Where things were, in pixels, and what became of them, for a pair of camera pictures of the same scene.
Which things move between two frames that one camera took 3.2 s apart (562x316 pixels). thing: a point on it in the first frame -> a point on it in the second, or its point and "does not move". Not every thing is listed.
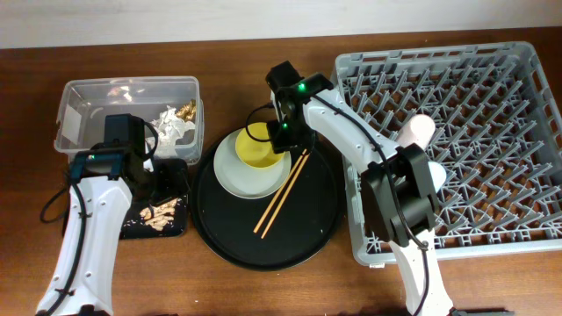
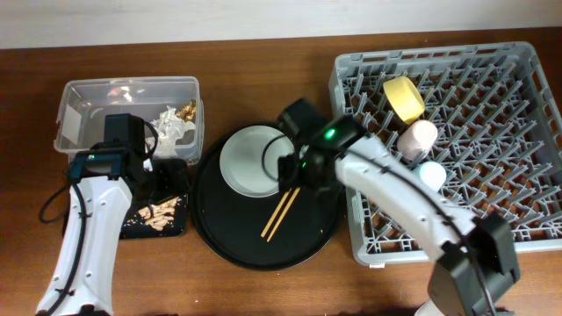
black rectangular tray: (162, 217) does not move
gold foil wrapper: (188, 111) does not move
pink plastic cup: (418, 130) does not move
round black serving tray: (287, 229) does not move
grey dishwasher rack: (496, 134) does not move
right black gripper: (279, 140) -> (293, 169)
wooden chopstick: (285, 196) -> (284, 213)
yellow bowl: (255, 147) -> (405, 97)
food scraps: (162, 213) does not move
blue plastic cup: (438, 174) does not move
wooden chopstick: (279, 192) -> (276, 212)
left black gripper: (175, 183) does not move
